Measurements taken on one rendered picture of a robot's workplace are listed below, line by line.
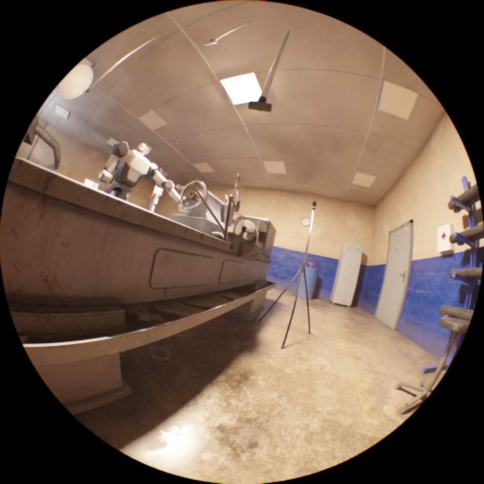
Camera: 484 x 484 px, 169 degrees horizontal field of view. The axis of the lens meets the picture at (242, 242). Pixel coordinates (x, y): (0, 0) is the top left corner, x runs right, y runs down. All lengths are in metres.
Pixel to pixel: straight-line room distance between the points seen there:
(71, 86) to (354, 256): 7.65
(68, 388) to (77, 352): 0.32
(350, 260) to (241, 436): 4.78
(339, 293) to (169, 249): 4.70
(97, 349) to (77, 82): 3.97
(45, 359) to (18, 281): 0.21
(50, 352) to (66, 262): 0.25
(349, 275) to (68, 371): 5.22
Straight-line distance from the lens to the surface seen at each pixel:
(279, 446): 0.91
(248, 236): 2.01
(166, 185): 1.65
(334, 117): 3.32
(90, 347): 0.50
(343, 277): 5.00
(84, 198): 0.52
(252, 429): 0.91
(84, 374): 0.76
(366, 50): 2.80
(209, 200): 1.20
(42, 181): 0.51
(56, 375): 0.73
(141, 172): 1.60
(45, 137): 5.89
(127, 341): 0.55
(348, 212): 5.93
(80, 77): 4.05
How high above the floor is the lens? 0.76
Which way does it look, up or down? 5 degrees up
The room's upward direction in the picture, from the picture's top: 14 degrees clockwise
